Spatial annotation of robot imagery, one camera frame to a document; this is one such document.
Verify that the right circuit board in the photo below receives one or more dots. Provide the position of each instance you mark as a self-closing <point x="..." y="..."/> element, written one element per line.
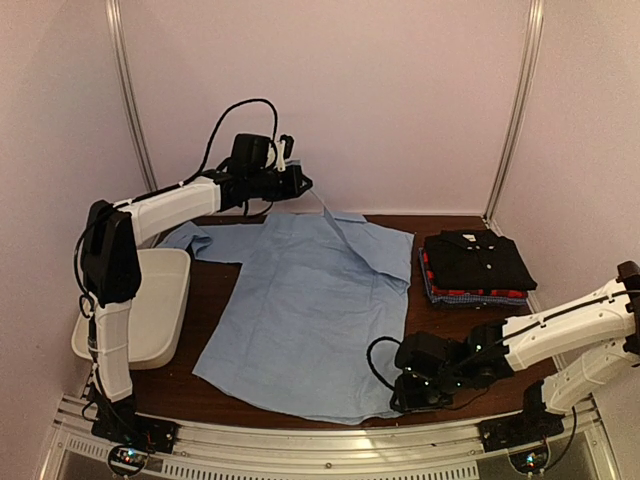
<point x="529" y="461"/>

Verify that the left aluminium frame post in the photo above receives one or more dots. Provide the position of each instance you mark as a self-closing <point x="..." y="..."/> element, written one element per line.
<point x="126" y="84"/>

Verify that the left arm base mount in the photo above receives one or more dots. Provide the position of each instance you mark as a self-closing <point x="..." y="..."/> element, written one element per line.
<point x="119" y="423"/>

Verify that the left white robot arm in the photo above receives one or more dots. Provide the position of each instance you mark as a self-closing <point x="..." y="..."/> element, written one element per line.
<point x="107" y="262"/>

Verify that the circuit board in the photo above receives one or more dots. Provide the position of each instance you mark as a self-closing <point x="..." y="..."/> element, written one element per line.
<point x="126" y="461"/>
<point x="529" y="461"/>

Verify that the left circuit board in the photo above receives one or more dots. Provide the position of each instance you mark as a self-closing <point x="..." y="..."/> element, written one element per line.
<point x="126" y="461"/>

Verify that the folded black shirt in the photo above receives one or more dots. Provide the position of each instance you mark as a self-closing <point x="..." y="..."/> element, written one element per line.
<point x="476" y="260"/>

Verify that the right aluminium frame post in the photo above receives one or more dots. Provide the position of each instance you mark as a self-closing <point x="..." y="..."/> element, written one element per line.
<point x="529" y="60"/>

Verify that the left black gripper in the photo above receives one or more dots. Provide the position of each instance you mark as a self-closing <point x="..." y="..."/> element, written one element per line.
<point x="295" y="174"/>

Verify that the aluminium frame post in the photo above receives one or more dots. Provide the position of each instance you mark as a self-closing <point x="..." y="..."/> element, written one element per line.
<point x="126" y="84"/>
<point x="529" y="60"/>

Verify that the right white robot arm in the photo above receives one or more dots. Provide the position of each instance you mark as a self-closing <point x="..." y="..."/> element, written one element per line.
<point x="604" y="324"/>

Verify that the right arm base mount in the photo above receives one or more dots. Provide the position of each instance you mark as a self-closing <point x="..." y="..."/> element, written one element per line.
<point x="533" y="424"/>

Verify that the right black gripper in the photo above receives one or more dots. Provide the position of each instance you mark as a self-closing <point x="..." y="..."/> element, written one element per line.
<point x="407" y="397"/>

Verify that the folded blue checked shirt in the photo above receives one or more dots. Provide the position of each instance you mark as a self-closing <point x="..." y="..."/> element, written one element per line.
<point x="465" y="299"/>

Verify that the light blue long sleeve shirt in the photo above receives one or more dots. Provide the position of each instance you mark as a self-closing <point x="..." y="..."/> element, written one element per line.
<point x="309" y="327"/>

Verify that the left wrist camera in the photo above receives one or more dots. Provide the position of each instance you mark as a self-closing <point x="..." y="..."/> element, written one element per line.
<point x="280" y="151"/>

